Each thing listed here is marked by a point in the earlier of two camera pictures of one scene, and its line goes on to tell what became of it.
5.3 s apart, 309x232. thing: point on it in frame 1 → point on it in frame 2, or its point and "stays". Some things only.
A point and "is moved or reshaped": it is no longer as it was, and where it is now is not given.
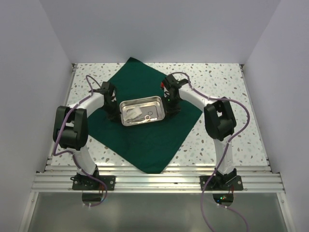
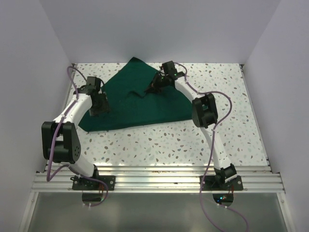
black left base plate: [87, 182] stays
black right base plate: [221, 183] stays
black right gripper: [172, 111] → [154, 87]
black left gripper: [116, 115] → [104, 108]
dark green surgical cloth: [147, 146] is moved or reshaped
